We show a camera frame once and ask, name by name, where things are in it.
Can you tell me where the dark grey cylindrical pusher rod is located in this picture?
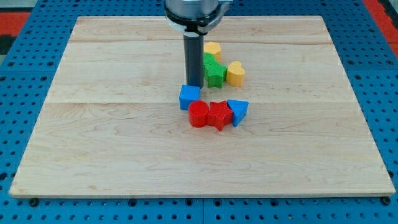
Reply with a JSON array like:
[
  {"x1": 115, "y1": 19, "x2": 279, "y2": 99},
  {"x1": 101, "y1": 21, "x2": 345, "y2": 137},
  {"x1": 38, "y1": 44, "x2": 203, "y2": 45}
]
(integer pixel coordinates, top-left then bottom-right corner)
[{"x1": 183, "y1": 35, "x2": 204, "y2": 88}]

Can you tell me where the yellow hexagon block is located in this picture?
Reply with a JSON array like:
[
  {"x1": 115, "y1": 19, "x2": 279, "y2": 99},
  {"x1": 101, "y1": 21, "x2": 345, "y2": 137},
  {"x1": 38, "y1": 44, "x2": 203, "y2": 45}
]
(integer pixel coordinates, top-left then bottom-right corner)
[{"x1": 204, "y1": 42, "x2": 222, "y2": 62}]

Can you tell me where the yellow heart block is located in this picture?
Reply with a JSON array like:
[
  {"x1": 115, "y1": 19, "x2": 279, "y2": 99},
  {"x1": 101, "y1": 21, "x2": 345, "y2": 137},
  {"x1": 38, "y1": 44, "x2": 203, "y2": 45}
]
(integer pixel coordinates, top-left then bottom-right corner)
[{"x1": 226, "y1": 61, "x2": 246, "y2": 86}]

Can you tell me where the green cylinder block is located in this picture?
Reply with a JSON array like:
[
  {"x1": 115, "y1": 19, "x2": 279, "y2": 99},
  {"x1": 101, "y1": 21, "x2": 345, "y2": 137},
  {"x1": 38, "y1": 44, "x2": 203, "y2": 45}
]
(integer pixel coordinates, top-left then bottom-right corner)
[{"x1": 203, "y1": 52, "x2": 216, "y2": 66}]

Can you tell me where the green star block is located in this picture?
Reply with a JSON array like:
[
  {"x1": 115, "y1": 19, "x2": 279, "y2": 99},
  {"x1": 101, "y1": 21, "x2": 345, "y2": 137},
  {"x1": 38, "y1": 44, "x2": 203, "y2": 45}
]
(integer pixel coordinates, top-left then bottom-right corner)
[{"x1": 205, "y1": 62, "x2": 227, "y2": 88}]

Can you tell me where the blue cube block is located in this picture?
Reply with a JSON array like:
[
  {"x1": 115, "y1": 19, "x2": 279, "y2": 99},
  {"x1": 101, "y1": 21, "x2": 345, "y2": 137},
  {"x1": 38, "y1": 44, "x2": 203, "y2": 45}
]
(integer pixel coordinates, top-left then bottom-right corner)
[{"x1": 179, "y1": 85, "x2": 200, "y2": 110}]

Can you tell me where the red cylinder block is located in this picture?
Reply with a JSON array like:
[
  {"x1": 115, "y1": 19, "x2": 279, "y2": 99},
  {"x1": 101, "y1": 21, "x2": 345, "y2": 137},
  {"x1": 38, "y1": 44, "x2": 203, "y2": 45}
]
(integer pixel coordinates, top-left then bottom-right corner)
[{"x1": 188, "y1": 100, "x2": 209, "y2": 128}]

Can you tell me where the red star block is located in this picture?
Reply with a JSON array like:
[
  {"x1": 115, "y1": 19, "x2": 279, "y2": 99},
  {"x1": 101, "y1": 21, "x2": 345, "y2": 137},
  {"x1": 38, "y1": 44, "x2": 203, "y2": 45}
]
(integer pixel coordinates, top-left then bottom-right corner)
[{"x1": 207, "y1": 101, "x2": 233, "y2": 131}]

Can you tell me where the blue triangle block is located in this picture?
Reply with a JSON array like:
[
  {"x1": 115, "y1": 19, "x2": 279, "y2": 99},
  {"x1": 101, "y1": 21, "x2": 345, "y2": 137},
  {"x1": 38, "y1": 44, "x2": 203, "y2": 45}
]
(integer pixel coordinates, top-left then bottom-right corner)
[{"x1": 227, "y1": 100, "x2": 249, "y2": 127}]

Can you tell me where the light wooden board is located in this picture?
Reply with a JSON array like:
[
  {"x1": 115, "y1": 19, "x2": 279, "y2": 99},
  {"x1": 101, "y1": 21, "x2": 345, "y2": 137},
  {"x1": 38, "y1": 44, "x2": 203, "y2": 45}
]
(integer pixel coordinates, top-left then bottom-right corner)
[{"x1": 9, "y1": 16, "x2": 396, "y2": 198}]

